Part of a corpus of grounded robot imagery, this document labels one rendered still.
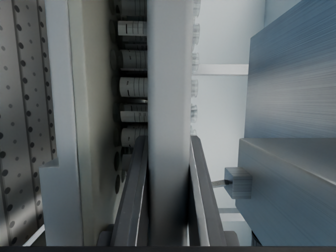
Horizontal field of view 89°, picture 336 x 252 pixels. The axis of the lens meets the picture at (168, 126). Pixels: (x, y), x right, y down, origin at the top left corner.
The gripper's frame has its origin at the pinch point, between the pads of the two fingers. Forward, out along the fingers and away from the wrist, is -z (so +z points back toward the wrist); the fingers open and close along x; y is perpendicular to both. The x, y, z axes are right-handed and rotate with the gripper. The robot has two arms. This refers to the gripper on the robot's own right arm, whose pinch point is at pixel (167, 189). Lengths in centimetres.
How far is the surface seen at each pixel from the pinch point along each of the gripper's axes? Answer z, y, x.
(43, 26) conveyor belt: -12.5, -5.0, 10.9
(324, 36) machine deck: -31.4, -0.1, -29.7
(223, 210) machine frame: -49, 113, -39
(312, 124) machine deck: -22.6, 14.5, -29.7
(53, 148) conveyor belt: -6.6, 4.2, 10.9
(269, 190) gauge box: -4.4, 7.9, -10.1
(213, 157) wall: -222, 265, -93
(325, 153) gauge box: -6.5, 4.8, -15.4
